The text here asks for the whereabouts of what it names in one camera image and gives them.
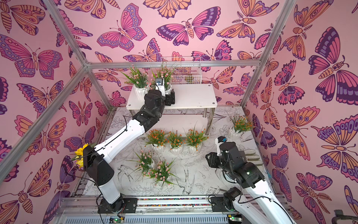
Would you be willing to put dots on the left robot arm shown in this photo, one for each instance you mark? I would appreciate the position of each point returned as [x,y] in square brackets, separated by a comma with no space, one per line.
[97,159]

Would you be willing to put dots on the orange flower pot middle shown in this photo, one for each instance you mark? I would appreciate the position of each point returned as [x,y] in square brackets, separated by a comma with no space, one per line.
[176,142]

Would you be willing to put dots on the white wire basket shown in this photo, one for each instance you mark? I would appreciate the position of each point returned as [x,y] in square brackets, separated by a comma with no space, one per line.
[186,70]

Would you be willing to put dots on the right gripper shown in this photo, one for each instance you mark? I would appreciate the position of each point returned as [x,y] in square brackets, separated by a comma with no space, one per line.
[211,159]

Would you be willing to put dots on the pink flower pot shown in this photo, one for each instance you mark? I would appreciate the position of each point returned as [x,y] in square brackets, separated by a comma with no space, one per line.
[139,80]
[166,74]
[161,173]
[144,162]

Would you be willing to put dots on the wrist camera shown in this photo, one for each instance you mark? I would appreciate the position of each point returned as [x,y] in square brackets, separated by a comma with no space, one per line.
[160,85]
[220,140]

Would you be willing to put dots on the orange flower pot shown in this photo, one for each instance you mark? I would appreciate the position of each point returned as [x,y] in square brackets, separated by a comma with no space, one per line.
[157,139]
[241,128]
[195,139]
[176,142]

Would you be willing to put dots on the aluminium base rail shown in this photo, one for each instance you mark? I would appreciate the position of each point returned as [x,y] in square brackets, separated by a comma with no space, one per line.
[168,210]

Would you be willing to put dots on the orange flower pot left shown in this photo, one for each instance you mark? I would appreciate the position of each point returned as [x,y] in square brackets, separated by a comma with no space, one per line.
[157,139]

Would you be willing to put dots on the white two-tier rack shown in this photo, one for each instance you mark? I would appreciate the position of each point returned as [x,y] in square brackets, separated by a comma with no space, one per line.
[196,96]

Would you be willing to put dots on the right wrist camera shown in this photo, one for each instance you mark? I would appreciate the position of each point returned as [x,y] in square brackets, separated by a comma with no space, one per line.
[220,140]

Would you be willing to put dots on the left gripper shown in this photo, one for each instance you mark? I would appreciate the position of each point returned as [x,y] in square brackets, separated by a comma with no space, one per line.
[170,100]

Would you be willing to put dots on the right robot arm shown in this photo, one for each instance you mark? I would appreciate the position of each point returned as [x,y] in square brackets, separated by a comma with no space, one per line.
[253,198]

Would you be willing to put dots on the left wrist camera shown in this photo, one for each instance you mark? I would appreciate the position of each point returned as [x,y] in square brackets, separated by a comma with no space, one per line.
[160,85]

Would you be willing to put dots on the orange flower pot far right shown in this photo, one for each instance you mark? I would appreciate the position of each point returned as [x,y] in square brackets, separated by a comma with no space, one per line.
[241,128]

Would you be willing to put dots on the yellow flower bouquet vase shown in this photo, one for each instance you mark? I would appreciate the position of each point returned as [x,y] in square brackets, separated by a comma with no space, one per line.
[79,156]

